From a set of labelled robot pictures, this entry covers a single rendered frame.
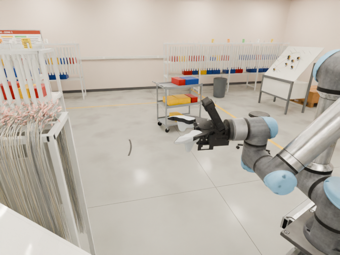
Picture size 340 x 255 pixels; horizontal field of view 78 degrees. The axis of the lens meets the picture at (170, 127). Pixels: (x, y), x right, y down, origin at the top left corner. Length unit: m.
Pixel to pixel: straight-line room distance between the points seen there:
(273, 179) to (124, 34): 8.02
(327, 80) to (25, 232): 1.02
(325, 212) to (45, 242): 0.90
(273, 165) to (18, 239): 0.74
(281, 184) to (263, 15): 9.80
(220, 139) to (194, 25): 8.32
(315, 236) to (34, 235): 0.92
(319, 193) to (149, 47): 7.99
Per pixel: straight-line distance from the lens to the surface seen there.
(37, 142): 1.08
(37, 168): 1.15
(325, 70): 0.86
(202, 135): 0.63
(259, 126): 0.73
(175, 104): 4.42
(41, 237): 0.81
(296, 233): 1.01
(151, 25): 8.53
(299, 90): 6.47
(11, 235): 0.77
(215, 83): 7.36
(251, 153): 0.76
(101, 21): 8.44
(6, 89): 3.14
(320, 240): 0.97
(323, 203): 0.92
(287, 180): 0.67
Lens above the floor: 1.84
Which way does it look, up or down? 23 degrees down
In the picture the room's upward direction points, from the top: straight up
